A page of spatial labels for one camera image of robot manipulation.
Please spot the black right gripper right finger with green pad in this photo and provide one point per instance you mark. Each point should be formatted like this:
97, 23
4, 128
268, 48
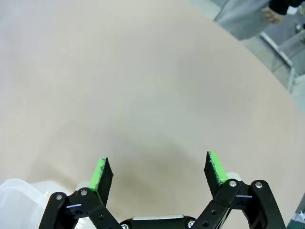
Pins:
214, 174

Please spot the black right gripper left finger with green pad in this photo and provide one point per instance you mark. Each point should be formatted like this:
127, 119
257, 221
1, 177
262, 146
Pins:
101, 181

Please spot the translucent plastic container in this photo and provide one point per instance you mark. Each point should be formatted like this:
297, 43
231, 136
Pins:
19, 202

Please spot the person's black-sleeved forearm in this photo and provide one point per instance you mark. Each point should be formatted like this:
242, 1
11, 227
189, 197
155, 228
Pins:
278, 6

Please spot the person's bare hand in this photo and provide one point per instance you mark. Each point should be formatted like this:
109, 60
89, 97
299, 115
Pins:
271, 15

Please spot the person in grey clothes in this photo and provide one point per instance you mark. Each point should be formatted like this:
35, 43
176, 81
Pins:
240, 19

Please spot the grey metal frame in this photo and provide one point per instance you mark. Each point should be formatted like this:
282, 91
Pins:
283, 51

